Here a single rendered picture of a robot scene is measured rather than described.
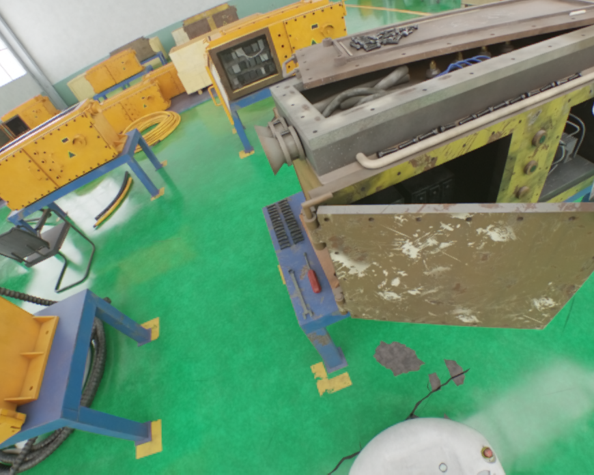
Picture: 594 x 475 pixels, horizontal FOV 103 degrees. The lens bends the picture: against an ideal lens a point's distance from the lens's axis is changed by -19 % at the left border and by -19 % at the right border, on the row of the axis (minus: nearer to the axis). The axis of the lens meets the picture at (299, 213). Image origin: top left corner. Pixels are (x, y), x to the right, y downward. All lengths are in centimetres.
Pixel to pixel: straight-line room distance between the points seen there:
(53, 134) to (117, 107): 328
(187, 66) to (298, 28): 358
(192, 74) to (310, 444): 618
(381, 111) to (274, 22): 274
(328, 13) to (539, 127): 273
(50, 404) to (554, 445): 232
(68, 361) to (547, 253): 199
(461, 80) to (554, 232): 43
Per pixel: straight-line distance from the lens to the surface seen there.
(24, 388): 204
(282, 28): 333
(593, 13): 142
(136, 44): 1210
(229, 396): 193
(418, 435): 133
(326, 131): 69
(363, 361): 175
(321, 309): 119
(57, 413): 179
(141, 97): 670
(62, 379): 186
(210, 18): 907
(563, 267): 86
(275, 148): 80
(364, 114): 73
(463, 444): 133
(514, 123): 96
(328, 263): 127
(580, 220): 73
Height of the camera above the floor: 168
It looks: 43 degrees down
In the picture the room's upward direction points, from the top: 22 degrees counter-clockwise
